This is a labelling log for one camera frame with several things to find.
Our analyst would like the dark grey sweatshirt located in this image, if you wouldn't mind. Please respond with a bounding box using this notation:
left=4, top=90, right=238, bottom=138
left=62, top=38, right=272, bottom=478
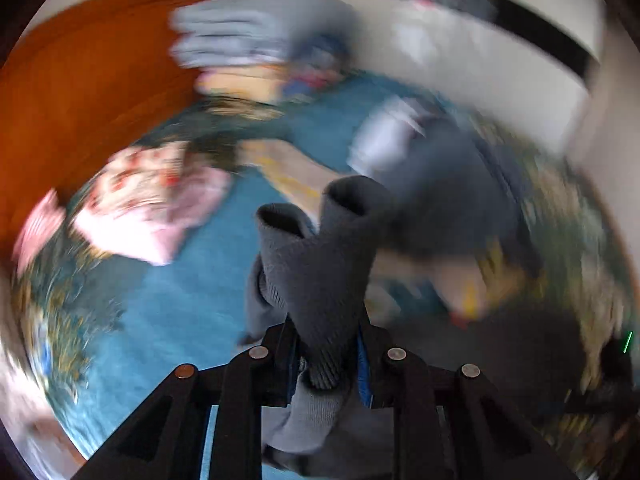
left=245, top=176, right=393, bottom=477

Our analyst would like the teal floral plush blanket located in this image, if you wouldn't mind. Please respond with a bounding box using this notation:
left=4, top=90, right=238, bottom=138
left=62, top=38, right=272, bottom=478
left=20, top=73, right=639, bottom=479

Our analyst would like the pink folded fleece blanket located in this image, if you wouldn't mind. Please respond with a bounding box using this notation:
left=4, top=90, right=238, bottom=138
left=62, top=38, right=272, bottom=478
left=74, top=166, right=232, bottom=266

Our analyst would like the white and navy crumpled garment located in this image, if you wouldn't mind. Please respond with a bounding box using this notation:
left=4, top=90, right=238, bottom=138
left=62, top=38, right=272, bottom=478
left=347, top=96, right=542, bottom=278

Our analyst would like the cream cartoon print folded blanket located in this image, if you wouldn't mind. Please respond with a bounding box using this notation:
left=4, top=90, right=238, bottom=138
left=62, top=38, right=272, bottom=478
left=85, top=141, right=189, bottom=214

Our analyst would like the beige yellow patterned sheet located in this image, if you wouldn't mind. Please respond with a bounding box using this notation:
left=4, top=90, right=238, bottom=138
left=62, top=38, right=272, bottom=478
left=235, top=139, right=343, bottom=226

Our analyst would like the pastel yellow folded blanket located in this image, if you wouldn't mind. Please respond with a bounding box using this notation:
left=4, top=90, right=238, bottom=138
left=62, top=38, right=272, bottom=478
left=194, top=64, right=290, bottom=104

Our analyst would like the blue grey folded quilt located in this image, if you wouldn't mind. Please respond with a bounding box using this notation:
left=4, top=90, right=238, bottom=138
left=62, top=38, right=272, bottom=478
left=169, top=0, right=357, bottom=68

